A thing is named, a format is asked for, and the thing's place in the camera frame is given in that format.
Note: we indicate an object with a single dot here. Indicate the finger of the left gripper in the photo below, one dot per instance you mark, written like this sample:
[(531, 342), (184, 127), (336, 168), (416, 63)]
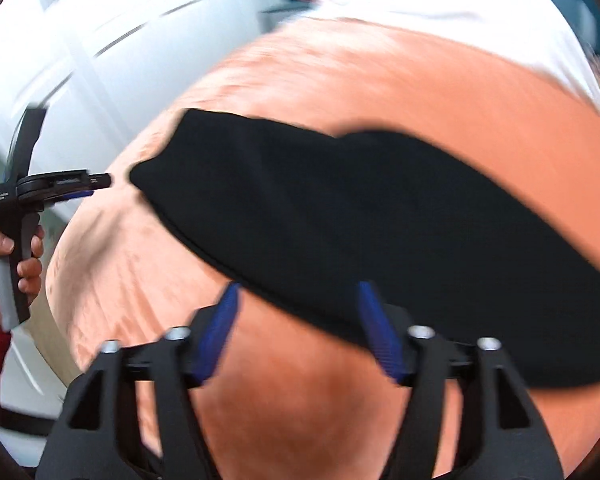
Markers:
[(99, 181)]

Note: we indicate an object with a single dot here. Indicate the white wardrobe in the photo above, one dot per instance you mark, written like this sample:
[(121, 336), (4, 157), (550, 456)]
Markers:
[(104, 69)]

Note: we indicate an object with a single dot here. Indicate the orange velvet bed cover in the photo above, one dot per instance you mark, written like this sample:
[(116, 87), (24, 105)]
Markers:
[(287, 399)]

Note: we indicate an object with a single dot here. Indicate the left grey nightstand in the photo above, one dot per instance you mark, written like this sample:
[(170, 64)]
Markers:
[(271, 17)]

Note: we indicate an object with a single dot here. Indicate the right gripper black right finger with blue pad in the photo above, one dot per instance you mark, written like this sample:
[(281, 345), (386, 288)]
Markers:
[(467, 415)]

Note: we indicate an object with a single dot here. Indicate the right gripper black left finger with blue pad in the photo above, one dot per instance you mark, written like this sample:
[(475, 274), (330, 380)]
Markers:
[(97, 434)]

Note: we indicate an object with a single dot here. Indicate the white pillow sheet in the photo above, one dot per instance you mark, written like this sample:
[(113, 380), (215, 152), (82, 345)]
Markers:
[(530, 33)]

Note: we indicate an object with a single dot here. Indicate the black pants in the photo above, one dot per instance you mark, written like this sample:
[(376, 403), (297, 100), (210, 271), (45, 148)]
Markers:
[(302, 219)]

